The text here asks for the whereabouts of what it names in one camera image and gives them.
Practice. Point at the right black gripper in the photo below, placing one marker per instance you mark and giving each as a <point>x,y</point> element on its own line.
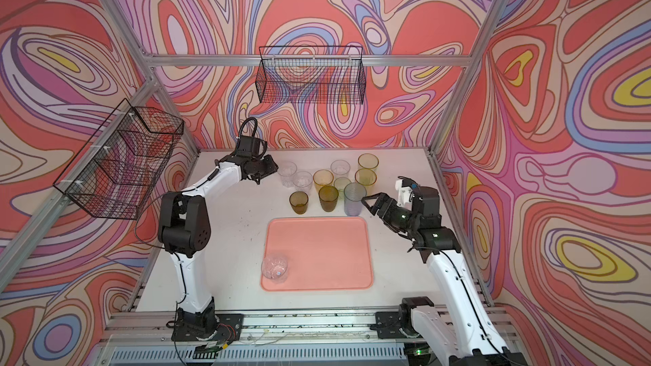
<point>385,213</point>

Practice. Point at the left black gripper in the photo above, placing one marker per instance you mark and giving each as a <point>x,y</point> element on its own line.
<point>270,166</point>

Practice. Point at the clear glass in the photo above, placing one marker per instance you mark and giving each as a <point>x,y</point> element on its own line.
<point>286,172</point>
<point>340,168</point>
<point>303,181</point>
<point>275,268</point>

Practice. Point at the brown glass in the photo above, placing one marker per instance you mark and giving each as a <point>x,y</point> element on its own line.
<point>299,201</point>

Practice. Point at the pink plastic tray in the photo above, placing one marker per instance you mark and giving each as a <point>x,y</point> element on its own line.
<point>324,253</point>

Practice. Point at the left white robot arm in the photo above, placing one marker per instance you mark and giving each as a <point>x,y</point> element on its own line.
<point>185,230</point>

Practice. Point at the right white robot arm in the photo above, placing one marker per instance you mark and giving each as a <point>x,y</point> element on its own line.
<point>470,338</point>

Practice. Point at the blue tinted glass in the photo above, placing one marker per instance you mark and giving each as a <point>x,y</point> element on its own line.
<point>353,196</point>

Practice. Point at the yellow green glass right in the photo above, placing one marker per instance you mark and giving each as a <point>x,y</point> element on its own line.
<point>367,178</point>

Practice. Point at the yellow glass back right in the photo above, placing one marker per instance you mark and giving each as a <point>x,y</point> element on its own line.
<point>368,161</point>

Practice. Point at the light green glass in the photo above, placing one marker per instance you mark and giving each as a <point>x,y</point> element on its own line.
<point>340,183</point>

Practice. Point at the olive glass front centre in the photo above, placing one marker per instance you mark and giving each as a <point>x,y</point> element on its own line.
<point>328,196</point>

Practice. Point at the amber glass middle row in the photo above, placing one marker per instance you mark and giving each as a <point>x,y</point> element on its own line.
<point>322,178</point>

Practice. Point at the back black wire basket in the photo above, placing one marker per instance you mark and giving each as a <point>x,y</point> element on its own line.
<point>322,74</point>

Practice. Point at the black wire basket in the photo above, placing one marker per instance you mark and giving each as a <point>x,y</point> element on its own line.
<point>118,174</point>
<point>322,74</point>

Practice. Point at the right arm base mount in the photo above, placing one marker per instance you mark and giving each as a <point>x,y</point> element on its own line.
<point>392,325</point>

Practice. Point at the left black wire basket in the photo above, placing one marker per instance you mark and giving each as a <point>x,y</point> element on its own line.
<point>118,174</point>

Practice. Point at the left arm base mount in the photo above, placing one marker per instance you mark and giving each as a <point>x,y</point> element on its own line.
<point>221,327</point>

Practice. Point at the aluminium front rail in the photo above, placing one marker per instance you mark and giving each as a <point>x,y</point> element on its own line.
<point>317,336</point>

